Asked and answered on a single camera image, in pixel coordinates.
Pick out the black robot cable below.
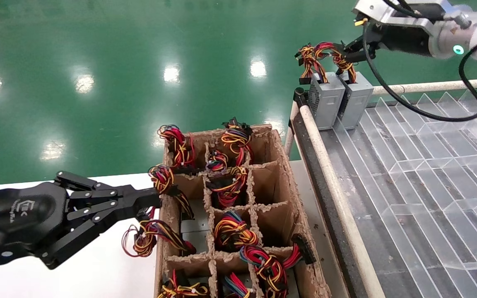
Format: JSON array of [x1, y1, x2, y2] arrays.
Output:
[[362, 0, 477, 123]]

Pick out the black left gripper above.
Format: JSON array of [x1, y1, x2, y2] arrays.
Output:
[[0, 171, 161, 269]]

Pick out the black tube joint connector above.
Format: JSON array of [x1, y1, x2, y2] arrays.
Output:
[[293, 87, 313, 109]]

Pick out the power supply with wire bundle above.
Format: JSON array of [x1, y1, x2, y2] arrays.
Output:
[[214, 210, 260, 251], [221, 117, 255, 167], [157, 124, 196, 168], [222, 272, 251, 298], [158, 269, 210, 298], [148, 164, 195, 220], [240, 233, 318, 298], [207, 166, 249, 208], [206, 150, 229, 172]]

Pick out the white cart leg tube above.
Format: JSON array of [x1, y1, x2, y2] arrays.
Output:
[[284, 101, 301, 157]]

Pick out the long white cart rail tube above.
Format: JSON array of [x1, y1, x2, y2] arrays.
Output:
[[299, 103, 388, 298]]

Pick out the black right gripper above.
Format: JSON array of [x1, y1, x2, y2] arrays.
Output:
[[343, 23, 433, 63]]

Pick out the power supply with black connectors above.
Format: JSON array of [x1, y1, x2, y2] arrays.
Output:
[[122, 199, 211, 258]]

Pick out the brown cardboard divider box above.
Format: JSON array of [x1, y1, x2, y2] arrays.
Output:
[[154, 124, 332, 298]]

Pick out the clear acrylic divider tray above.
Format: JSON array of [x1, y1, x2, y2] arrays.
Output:
[[338, 89, 477, 298]]

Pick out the grey power supply with wires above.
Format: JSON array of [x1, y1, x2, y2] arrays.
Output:
[[314, 41, 374, 130], [294, 43, 345, 131]]

